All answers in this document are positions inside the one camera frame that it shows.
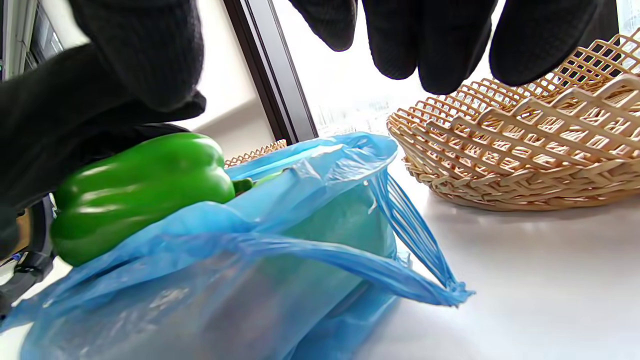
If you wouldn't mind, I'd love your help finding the black left hand controller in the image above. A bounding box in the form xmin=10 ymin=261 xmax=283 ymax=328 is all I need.
xmin=0 ymin=195 xmax=58 ymax=321

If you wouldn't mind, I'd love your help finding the person's left hand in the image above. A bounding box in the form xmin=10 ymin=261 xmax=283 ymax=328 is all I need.
xmin=0 ymin=44 xmax=207 ymax=256

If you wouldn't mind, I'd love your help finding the round wicker basket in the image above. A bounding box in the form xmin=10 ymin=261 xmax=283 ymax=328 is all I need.
xmin=386 ymin=29 xmax=640 ymax=212
xmin=224 ymin=139 xmax=288 ymax=168

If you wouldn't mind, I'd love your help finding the black window frame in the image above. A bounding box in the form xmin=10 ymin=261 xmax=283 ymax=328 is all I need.
xmin=222 ymin=0 xmax=320 ymax=146

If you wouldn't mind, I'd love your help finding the green bell pepper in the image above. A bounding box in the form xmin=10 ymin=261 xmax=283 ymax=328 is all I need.
xmin=50 ymin=132 xmax=253 ymax=267

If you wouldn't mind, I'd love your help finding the blue plastic bag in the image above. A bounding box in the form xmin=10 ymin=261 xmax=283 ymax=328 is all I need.
xmin=0 ymin=132 xmax=475 ymax=360

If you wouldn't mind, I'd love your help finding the person's right hand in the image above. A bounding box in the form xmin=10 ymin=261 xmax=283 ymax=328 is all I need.
xmin=67 ymin=0 xmax=621 ymax=112

